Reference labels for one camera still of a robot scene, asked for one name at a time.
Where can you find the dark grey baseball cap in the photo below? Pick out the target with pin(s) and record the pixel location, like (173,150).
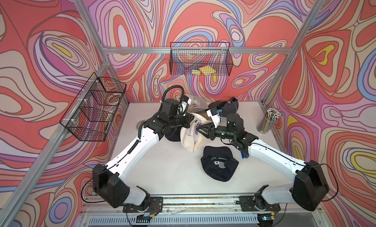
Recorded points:
(227,106)

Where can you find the black cap upside down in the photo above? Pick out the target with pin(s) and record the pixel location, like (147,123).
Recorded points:
(219,163)

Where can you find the cup of pencils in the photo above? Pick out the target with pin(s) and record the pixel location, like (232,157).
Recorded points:
(267,122)

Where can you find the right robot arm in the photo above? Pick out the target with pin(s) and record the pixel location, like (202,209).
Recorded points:
(308,186)

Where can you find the black wire basket back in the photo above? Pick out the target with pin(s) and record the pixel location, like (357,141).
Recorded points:
(186,56)

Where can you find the blue tool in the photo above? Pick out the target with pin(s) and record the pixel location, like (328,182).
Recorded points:
(244,155)

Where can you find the light beige baseball cap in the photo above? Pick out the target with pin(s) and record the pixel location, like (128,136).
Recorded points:
(195,104)

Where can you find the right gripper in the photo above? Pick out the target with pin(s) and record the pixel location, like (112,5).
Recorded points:
(210,125)

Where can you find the black cap with white logo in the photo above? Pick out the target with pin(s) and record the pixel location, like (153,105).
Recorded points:
(174,137)

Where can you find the cream baseball cap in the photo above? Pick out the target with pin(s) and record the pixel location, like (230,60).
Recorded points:
(190,138)

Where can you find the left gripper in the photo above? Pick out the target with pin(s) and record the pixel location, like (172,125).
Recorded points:
(188,119)

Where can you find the clear tape roll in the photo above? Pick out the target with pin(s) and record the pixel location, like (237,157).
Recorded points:
(139,124)

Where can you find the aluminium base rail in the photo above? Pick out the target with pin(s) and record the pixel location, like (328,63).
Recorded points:
(201,210)

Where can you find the black wire basket left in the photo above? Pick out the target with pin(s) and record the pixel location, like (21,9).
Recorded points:
(91,114)

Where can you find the black wire basket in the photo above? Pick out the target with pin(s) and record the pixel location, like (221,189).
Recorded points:
(186,56)
(91,114)

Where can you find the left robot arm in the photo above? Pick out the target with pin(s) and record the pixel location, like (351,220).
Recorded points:
(109,180)

